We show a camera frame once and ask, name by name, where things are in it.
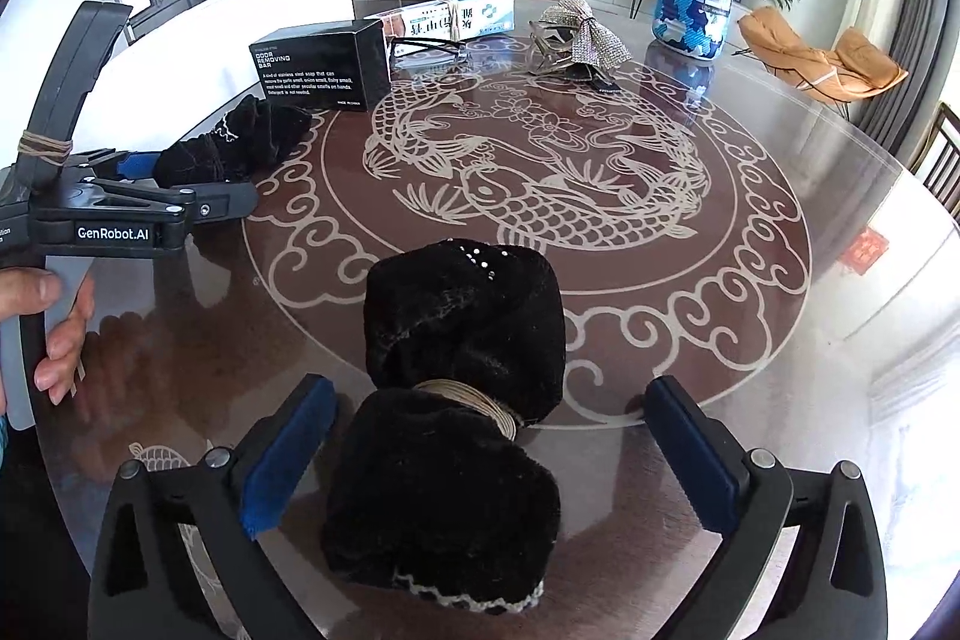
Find orange lounge chair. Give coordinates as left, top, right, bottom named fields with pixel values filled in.
left=731, top=6, right=910, bottom=120

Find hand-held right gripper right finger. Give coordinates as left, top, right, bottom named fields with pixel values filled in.
left=643, top=376, right=891, bottom=640

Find black cardboard box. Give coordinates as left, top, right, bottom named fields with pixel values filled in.
left=249, top=19, right=391, bottom=112

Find black knit pouch white trim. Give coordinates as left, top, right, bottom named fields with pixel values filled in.
left=154, top=94, right=312, bottom=187

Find grey curtain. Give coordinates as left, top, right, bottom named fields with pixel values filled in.
left=855, top=0, right=960, bottom=161

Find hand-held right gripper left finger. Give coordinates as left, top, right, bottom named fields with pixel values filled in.
left=88, top=374, right=340, bottom=640

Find black glasses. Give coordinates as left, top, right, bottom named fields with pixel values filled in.
left=388, top=34, right=470, bottom=67

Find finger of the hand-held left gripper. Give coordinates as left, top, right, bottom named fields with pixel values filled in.
left=73, top=149, right=162, bottom=182
left=75, top=176, right=260, bottom=225

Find wooden dining chair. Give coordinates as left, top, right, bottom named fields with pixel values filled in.
left=904, top=100, right=960, bottom=214

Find blue and white carton box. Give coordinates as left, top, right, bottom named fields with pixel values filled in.
left=365, top=0, right=517, bottom=58

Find black velvet pouch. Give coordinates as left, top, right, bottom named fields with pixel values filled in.
left=321, top=239, right=567, bottom=615

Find round glass desktop fish pattern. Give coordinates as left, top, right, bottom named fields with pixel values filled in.
left=0, top=0, right=960, bottom=640

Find rhinestone bow hair clip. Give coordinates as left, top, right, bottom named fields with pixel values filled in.
left=529, top=0, right=635, bottom=86

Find person's left hand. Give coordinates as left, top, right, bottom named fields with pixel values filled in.
left=0, top=269, right=97, bottom=416

